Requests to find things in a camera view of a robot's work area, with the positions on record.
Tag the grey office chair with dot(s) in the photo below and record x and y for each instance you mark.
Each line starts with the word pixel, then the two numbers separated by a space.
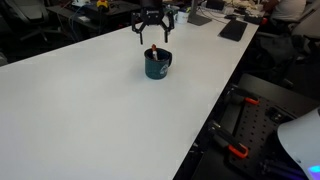
pixel 28 13

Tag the white cup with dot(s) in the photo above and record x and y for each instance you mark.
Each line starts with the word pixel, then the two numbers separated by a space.
pixel 182 17

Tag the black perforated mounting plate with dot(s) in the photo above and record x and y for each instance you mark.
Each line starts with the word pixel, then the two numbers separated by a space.
pixel 256 126

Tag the grey monitor stand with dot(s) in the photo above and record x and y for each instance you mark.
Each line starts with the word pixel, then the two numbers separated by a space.
pixel 198 18

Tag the black computer mouse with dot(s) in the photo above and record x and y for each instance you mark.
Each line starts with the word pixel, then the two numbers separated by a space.
pixel 230 16

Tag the black keyboard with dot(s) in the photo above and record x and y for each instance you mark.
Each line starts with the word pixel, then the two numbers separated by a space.
pixel 233 30

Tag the yellow emergency stop button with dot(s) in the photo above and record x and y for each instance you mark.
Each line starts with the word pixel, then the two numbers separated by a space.
pixel 102 4

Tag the dark teal mug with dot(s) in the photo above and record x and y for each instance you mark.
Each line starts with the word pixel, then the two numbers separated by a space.
pixel 155 70

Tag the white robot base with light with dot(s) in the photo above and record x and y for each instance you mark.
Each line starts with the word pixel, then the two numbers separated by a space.
pixel 300 140

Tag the white marker with orange cap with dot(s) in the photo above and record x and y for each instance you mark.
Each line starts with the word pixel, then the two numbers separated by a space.
pixel 154 51

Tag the person in white shirt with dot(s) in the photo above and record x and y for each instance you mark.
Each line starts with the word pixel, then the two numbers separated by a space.
pixel 286 8

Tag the black side desk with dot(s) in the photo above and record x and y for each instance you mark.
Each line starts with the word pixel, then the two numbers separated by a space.
pixel 110 13

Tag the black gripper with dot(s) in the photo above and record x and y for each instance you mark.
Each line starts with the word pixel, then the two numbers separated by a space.
pixel 151 13

